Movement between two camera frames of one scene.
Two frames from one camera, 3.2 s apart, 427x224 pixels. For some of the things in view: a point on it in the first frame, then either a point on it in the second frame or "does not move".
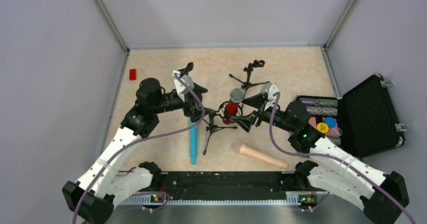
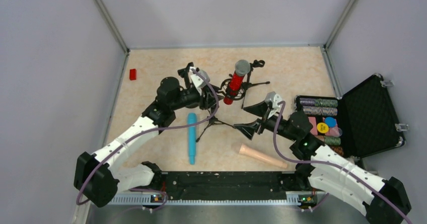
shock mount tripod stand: [236, 112] -> [223, 90]
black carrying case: [363, 122] does not move
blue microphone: [193, 142] does not move
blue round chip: [331, 122] does not move
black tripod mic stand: [247, 84] does not move
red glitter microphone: [236, 96] -> [242, 68]
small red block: [133, 74] does not move
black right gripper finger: [245, 122] -> [248, 129]
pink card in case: [312, 121] does not move
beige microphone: [245, 149] does not move
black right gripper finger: [256, 100] -> [261, 109]
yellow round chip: [322, 127] does not move
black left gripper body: [194, 100] -> [207, 99]
